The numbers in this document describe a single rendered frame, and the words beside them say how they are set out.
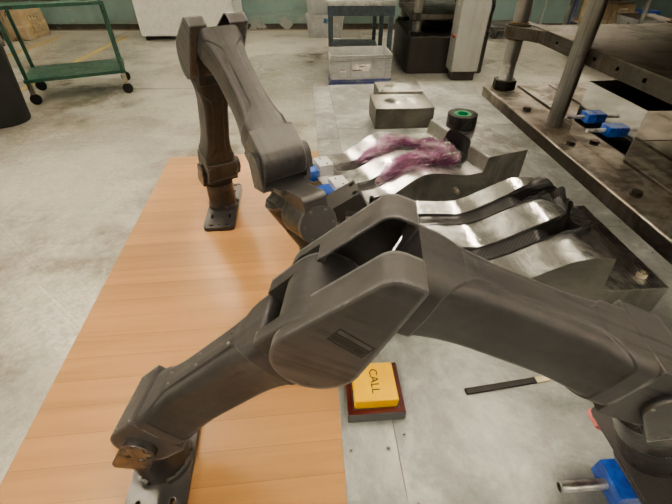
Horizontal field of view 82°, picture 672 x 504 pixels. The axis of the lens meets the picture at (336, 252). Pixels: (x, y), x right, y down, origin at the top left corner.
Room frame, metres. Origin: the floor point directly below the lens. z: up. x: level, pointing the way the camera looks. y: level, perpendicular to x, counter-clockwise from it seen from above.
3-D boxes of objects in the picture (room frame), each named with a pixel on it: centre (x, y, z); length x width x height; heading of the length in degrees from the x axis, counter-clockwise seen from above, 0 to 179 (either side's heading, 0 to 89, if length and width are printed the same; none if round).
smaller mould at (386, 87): (1.58, -0.24, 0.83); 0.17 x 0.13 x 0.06; 94
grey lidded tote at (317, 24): (7.26, 0.17, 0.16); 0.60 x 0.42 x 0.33; 87
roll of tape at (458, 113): (1.05, -0.34, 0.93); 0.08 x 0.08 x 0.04
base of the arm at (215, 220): (0.81, 0.28, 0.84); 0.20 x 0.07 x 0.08; 6
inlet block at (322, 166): (0.88, 0.08, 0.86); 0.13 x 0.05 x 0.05; 111
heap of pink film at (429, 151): (0.92, -0.19, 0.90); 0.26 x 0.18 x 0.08; 111
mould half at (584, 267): (0.58, -0.30, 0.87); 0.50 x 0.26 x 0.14; 94
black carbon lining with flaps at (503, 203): (0.59, -0.29, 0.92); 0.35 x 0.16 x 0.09; 94
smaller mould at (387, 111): (1.38, -0.23, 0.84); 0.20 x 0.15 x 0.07; 94
